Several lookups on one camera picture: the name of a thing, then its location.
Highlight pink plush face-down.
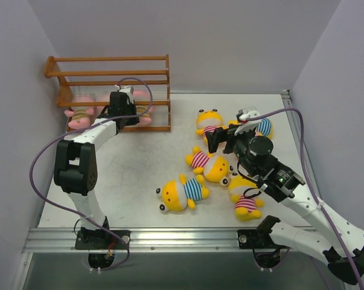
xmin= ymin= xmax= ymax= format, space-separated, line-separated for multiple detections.
xmin=95 ymin=94 xmax=110 ymax=115

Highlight pink plush orange stripes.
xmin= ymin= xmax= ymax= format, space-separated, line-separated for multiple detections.
xmin=133 ymin=90 xmax=155 ymax=126
xmin=64 ymin=106 xmax=95 ymax=130

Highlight pink plush blue stripes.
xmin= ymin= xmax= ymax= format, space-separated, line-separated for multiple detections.
xmin=255 ymin=118 xmax=273 ymax=139

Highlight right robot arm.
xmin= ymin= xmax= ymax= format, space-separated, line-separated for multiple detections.
xmin=206 ymin=127 xmax=364 ymax=285

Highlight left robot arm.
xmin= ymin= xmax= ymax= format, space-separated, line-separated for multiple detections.
xmin=54 ymin=86 xmax=139 ymax=248

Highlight wooden three-tier shelf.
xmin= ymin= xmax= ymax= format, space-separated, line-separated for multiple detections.
xmin=43 ymin=54 xmax=171 ymax=132

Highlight yellow plush red stripes top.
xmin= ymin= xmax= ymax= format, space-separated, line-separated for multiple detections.
xmin=196 ymin=109 xmax=226 ymax=144

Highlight yellow plush red stripes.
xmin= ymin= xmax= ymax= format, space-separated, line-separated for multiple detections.
xmin=185 ymin=146 xmax=234 ymax=187
xmin=196 ymin=109 xmax=226 ymax=144
xmin=228 ymin=172 xmax=264 ymax=222

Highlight yellow plush under pile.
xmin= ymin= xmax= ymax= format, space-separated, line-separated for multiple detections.
xmin=228 ymin=120 xmax=240 ymax=127

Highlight yellow plush red stripes middle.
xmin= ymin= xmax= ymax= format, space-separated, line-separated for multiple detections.
xmin=185 ymin=146 xmax=234 ymax=187

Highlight yellow plush red stripes front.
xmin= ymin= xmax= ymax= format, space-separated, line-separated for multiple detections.
xmin=228 ymin=172 xmax=264 ymax=222

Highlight yellow plush blue stripes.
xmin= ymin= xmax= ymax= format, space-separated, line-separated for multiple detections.
xmin=155 ymin=174 xmax=210 ymax=213

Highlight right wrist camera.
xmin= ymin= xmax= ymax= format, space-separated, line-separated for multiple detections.
xmin=235 ymin=106 xmax=261 ymax=136

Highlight aluminium right rail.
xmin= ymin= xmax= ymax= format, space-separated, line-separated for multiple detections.
xmin=281 ymin=90 xmax=318 ymax=191

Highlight aluminium rail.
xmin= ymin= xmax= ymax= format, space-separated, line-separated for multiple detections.
xmin=281 ymin=90 xmax=318 ymax=191
xmin=23 ymin=227 xmax=255 ymax=254

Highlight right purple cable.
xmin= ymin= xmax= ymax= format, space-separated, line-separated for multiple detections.
xmin=238 ymin=108 xmax=364 ymax=290

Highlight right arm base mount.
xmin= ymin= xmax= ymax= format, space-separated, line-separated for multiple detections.
xmin=237 ymin=229 xmax=260 ymax=250

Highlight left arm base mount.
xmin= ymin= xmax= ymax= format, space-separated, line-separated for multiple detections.
xmin=74 ymin=227 xmax=126 ymax=250

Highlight aluminium front rail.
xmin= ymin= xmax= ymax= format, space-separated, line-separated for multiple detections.
xmin=23 ymin=227 xmax=255 ymax=254

